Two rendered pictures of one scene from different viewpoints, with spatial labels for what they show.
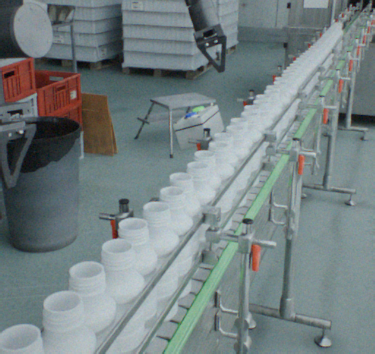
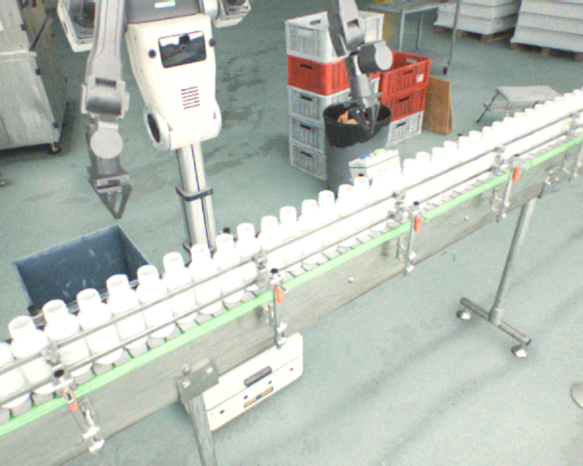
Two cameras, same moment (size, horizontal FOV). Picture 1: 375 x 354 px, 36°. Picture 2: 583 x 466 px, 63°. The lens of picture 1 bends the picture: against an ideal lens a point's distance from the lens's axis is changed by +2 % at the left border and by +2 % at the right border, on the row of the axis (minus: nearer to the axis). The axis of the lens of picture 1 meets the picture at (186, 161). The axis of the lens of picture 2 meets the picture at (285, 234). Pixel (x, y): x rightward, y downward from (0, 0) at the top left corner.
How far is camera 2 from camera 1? 0.67 m
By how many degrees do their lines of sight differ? 35
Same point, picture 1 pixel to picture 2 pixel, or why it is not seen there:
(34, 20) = (107, 137)
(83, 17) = not seen: outside the picture
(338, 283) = (577, 310)
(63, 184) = not seen: hidden behind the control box
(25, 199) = (336, 167)
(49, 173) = (355, 150)
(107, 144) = (443, 124)
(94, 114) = (436, 96)
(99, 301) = (120, 298)
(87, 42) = (484, 15)
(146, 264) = (174, 282)
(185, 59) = (579, 40)
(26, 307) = not seen: hidden behind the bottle
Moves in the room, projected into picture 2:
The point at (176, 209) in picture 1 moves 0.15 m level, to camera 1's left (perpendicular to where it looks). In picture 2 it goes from (222, 250) to (173, 230)
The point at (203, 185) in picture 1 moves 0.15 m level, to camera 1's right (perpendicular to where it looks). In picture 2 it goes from (268, 235) to (325, 256)
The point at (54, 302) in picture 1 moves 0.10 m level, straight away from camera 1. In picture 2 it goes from (89, 292) to (121, 262)
